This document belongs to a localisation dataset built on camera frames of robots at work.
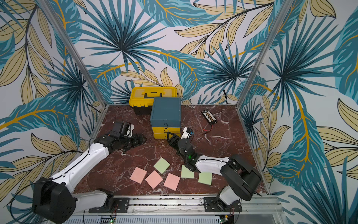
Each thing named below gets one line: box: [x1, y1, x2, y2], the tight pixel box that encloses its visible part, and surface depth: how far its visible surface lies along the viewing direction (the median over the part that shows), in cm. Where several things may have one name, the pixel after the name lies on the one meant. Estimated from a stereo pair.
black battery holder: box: [201, 109, 218, 125], surface depth 112 cm
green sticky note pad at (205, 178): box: [198, 172, 213, 186], surface depth 84 cm
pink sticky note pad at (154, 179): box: [144, 169, 164, 190], surface depth 84 cm
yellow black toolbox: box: [128, 86, 178, 116], surface depth 105 cm
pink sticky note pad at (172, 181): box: [163, 172, 181, 192], surface depth 83 cm
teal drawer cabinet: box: [150, 97, 182, 140], surface depth 88 cm
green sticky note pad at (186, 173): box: [181, 164, 195, 179], surface depth 85 cm
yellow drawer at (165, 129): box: [151, 126, 181, 134], surface depth 92 cm
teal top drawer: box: [150, 119, 181, 128], surface depth 86 cm
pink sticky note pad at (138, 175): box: [129, 166, 148, 184], surface depth 85 cm
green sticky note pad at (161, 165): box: [152, 156, 171, 175], surface depth 90 cm
